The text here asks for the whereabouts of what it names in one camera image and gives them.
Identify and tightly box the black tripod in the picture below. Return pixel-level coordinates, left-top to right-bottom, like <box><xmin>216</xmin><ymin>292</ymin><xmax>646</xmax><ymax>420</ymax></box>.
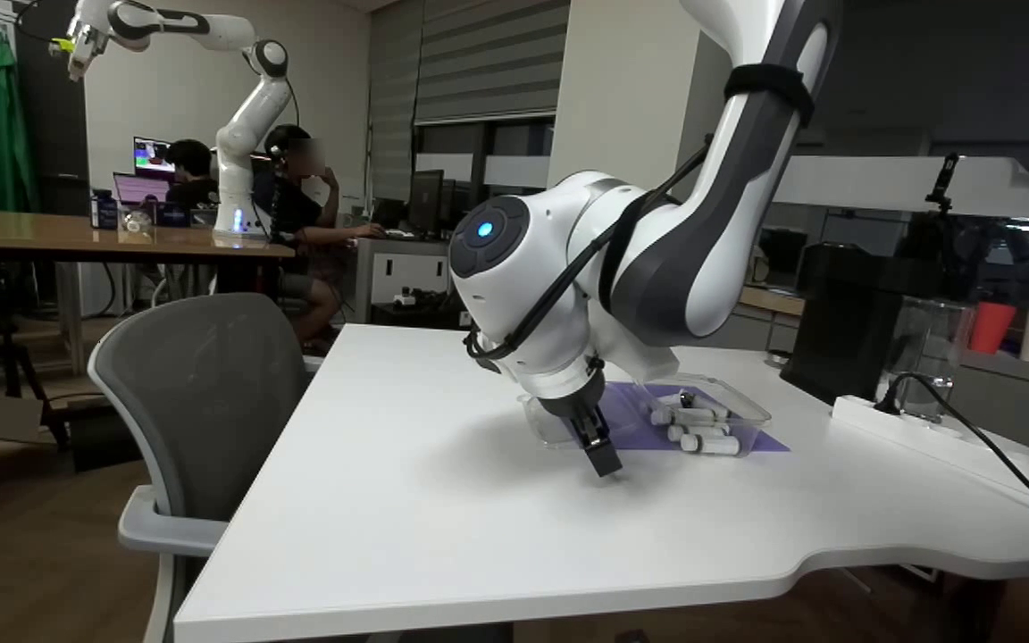
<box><xmin>0</xmin><ymin>263</ymin><xmax>59</xmax><ymax>407</ymax></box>

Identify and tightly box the seated person with dark hair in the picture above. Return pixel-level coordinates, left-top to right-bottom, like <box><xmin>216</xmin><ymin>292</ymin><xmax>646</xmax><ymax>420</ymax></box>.
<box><xmin>166</xmin><ymin>137</ymin><xmax>222</xmax><ymax>229</ymax></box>

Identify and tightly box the orange cup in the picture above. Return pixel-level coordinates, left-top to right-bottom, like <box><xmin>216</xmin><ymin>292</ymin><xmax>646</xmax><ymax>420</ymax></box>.
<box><xmin>968</xmin><ymin>297</ymin><xmax>1017</xmax><ymax>357</ymax></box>

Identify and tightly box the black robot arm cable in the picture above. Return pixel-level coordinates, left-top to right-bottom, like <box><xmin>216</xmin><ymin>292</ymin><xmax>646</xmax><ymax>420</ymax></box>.
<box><xmin>461</xmin><ymin>138</ymin><xmax>722</xmax><ymax>367</ymax></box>

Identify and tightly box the laptop with pink screen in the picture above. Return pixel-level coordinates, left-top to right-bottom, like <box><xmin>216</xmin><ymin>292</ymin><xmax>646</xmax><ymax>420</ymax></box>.
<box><xmin>110</xmin><ymin>170</ymin><xmax>180</xmax><ymax>214</ymax></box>

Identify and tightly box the white drawer cabinet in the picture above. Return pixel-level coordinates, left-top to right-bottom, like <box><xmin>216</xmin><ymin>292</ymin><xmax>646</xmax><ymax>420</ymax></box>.
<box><xmin>350</xmin><ymin>236</ymin><xmax>461</xmax><ymax>324</ymax></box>

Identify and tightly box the white cylinder roll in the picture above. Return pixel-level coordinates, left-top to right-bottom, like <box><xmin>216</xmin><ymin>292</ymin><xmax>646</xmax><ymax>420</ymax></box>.
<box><xmin>675</xmin><ymin>411</ymin><xmax>736</xmax><ymax>438</ymax></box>
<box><xmin>646</xmin><ymin>400</ymin><xmax>690</xmax><ymax>434</ymax></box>
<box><xmin>690</xmin><ymin>430</ymin><xmax>742</xmax><ymax>462</ymax></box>
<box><xmin>673</xmin><ymin>391</ymin><xmax>734</xmax><ymax>420</ymax></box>

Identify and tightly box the black clamp mount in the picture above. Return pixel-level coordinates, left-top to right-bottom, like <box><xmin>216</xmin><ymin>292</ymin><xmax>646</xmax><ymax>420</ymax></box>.
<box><xmin>923</xmin><ymin>150</ymin><xmax>968</xmax><ymax>217</ymax></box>

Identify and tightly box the white power strip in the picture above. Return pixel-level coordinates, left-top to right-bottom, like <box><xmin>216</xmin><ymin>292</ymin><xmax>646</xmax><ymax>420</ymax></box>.
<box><xmin>826</xmin><ymin>391</ymin><xmax>960</xmax><ymax>442</ymax></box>

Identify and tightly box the wooden table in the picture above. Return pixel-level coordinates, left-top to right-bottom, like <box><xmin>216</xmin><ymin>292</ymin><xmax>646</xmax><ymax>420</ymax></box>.
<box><xmin>0</xmin><ymin>207</ymin><xmax>302</xmax><ymax>269</ymax></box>

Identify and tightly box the gray window blind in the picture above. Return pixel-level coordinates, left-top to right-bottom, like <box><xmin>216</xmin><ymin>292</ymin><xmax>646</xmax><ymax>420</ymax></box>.
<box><xmin>410</xmin><ymin>0</ymin><xmax>571</xmax><ymax>129</ymax></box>

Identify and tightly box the gray mesh office chair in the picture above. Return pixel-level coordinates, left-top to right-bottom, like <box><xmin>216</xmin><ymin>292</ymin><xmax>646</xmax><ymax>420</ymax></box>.
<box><xmin>81</xmin><ymin>289</ymin><xmax>319</xmax><ymax>643</ymax></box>

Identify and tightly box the black power cable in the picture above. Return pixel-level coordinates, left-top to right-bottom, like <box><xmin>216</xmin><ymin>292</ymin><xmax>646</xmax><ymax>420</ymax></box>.
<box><xmin>877</xmin><ymin>367</ymin><xmax>1029</xmax><ymax>534</ymax></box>

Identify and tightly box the purple mat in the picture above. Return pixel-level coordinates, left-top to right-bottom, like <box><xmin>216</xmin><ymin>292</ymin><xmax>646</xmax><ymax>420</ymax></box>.
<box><xmin>598</xmin><ymin>378</ymin><xmax>792</xmax><ymax>457</ymax></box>

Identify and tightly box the seated person in black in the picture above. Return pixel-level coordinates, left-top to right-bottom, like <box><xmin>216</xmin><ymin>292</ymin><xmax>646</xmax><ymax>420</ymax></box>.
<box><xmin>262</xmin><ymin>120</ymin><xmax>384</xmax><ymax>351</ymax></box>

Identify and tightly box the black box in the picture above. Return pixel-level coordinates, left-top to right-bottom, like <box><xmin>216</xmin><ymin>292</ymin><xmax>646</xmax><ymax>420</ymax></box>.
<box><xmin>780</xmin><ymin>239</ymin><xmax>907</xmax><ymax>404</ymax></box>

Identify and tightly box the computer monitor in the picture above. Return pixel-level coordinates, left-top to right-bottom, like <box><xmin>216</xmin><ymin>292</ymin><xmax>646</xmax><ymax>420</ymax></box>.
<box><xmin>129</xmin><ymin>137</ymin><xmax>180</xmax><ymax>180</ymax></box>

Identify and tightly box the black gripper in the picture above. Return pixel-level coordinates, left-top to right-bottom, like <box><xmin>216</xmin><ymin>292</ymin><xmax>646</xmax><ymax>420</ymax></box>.
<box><xmin>541</xmin><ymin>366</ymin><xmax>628</xmax><ymax>484</ymax></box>

